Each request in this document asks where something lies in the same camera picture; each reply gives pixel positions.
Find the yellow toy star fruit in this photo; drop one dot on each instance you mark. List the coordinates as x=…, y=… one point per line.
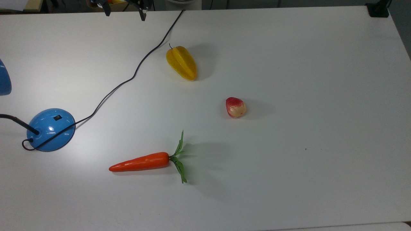
x=182, y=63

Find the black table clamp mount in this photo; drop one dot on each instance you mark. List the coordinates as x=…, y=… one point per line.
x=378, y=9

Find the blue desk lamp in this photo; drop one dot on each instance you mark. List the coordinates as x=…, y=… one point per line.
x=51, y=131

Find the red and cream toy peach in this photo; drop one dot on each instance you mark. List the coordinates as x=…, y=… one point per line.
x=236, y=107

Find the orange toy carrot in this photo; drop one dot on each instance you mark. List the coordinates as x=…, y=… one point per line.
x=144, y=162

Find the white paper sheet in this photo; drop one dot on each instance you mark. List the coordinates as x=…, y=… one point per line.
x=13, y=4

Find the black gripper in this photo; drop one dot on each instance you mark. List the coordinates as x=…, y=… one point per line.
x=96, y=2

